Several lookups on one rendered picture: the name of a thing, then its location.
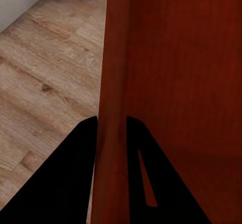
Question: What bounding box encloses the storage box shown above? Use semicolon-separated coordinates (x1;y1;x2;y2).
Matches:
91;0;242;224

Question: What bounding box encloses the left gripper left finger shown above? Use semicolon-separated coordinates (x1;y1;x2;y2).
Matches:
0;116;98;224

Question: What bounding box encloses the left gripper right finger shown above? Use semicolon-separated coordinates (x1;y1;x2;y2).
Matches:
127;116;212;224

